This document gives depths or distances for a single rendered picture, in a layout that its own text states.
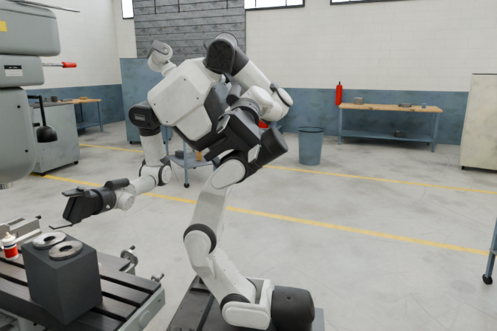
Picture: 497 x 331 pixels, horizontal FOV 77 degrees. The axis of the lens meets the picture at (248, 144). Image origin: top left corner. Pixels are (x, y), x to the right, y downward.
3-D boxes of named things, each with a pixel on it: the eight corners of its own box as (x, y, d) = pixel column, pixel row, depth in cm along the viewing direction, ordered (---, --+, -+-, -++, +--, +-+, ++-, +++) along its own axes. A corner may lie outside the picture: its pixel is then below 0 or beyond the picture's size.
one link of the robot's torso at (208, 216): (217, 242, 145) (261, 158, 132) (205, 265, 128) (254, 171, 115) (188, 227, 146) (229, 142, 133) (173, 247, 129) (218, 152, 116)
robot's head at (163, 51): (168, 57, 123) (149, 48, 120) (175, 46, 116) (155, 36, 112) (163, 70, 120) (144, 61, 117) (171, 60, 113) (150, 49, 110)
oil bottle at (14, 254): (14, 253, 125) (9, 228, 123) (21, 256, 124) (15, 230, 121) (3, 259, 122) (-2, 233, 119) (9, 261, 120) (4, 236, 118)
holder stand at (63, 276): (67, 276, 112) (59, 225, 107) (103, 301, 100) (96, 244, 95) (29, 296, 102) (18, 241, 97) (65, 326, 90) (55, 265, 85)
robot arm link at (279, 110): (254, 127, 105) (276, 129, 122) (277, 108, 101) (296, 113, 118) (238, 103, 107) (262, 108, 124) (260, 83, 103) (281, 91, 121)
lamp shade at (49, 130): (61, 139, 128) (59, 123, 126) (49, 142, 121) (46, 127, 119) (45, 138, 128) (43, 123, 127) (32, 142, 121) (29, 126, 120)
